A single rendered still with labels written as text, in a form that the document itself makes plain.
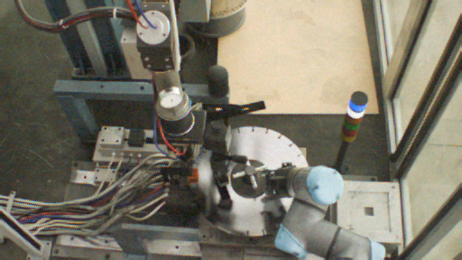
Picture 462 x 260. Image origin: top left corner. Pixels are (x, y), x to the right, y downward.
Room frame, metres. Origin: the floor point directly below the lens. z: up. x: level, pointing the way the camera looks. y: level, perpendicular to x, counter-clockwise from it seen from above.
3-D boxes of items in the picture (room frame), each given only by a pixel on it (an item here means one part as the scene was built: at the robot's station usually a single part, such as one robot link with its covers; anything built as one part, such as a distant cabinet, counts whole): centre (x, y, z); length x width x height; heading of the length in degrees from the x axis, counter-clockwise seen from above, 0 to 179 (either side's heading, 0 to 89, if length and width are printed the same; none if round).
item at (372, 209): (0.49, -0.37, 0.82); 0.18 x 0.18 x 0.15; 82
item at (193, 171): (0.62, 0.15, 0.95); 0.10 x 0.03 x 0.07; 82
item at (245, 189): (0.60, -0.04, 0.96); 0.11 x 0.11 x 0.03
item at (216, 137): (0.58, 0.03, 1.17); 0.06 x 0.05 x 0.20; 73
